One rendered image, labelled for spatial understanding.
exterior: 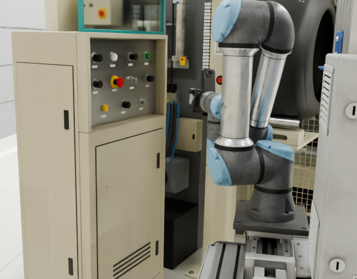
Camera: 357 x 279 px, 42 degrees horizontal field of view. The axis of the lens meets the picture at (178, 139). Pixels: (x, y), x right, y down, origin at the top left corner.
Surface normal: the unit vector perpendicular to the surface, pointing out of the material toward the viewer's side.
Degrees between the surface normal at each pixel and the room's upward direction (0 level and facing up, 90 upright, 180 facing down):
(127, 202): 90
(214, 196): 90
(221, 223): 90
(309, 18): 65
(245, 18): 84
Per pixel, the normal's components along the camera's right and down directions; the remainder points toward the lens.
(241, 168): 0.26, 0.21
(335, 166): -0.19, 0.21
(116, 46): 0.86, 0.13
